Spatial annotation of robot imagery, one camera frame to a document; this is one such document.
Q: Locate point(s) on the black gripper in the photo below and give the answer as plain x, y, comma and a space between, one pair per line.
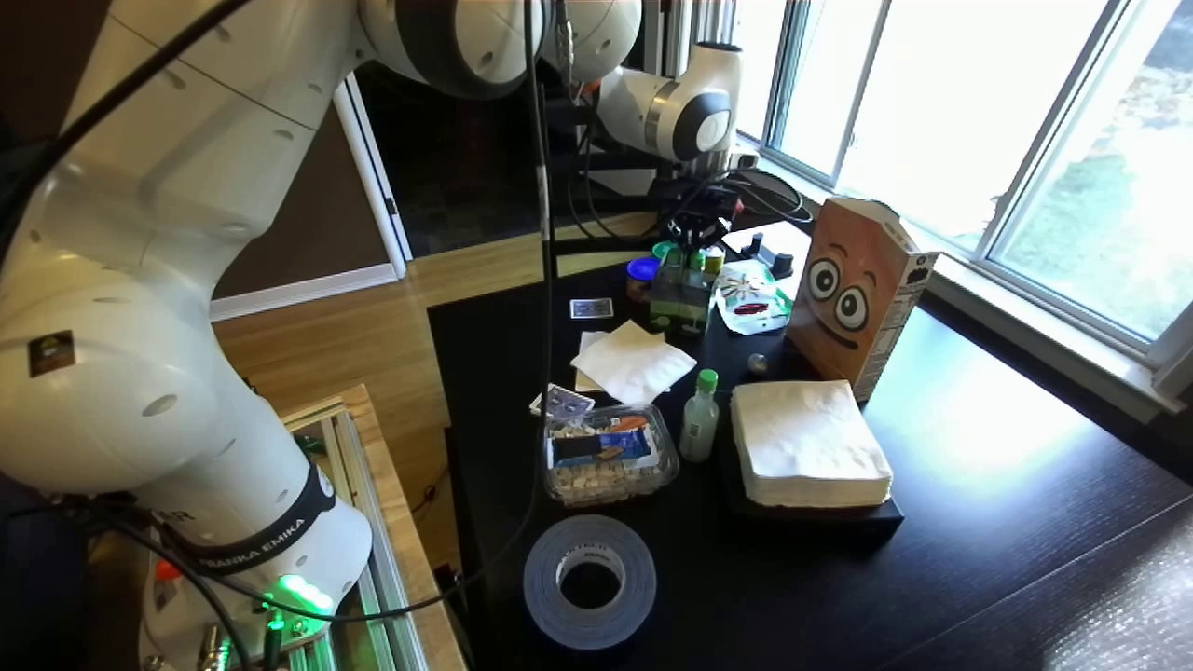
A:
705, 206

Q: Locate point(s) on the cardboard bottle carrier box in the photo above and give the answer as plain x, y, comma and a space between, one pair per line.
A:
680, 299

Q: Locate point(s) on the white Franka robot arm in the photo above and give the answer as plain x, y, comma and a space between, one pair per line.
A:
152, 348

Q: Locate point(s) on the printed paper flyer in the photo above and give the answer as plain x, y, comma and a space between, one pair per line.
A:
751, 302

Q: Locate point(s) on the black wooden chair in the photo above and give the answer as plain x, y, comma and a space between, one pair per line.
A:
592, 243

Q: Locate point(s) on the blue-backed playing card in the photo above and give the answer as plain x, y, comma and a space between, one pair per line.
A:
592, 306

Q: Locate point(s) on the small grey round object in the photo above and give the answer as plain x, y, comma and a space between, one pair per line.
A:
757, 364

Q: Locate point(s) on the white paper napkin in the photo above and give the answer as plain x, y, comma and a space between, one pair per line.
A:
585, 374
634, 364

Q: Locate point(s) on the brown paper bag with face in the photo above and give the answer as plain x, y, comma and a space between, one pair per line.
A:
858, 299

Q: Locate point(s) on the clear bottle with green cap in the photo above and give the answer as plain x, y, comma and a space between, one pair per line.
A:
699, 424

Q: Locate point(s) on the blue playing card deck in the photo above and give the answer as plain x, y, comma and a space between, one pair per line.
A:
566, 405

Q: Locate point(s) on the clear plastic clamshell container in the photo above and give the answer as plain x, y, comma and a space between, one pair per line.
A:
608, 453

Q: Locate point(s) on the white window frame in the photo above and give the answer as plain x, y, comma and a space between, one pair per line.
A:
972, 151

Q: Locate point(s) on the grey duct tape roll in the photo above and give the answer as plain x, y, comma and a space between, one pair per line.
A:
546, 581

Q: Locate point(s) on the wooden robot mount platform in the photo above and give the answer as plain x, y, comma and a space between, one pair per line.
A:
395, 522

